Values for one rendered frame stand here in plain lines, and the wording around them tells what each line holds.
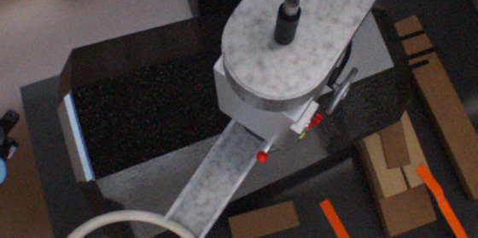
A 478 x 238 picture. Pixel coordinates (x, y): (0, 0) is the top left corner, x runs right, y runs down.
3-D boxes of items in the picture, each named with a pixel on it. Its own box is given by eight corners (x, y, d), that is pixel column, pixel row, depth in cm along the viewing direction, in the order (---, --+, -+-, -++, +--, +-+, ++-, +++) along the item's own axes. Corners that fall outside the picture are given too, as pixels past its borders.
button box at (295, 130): (296, 122, 158) (309, 97, 130) (305, 128, 157) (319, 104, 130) (280, 147, 156) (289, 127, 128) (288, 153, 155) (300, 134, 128)
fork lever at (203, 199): (283, 27, 183) (285, 21, 178) (337, 61, 180) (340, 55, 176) (153, 215, 165) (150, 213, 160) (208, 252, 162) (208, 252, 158)
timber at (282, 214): (235, 242, 266) (235, 242, 254) (228, 217, 268) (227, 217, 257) (297, 225, 269) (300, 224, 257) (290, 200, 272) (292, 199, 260)
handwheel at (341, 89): (326, 60, 173) (334, 44, 159) (354, 78, 172) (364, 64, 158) (299, 101, 170) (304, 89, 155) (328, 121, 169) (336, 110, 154)
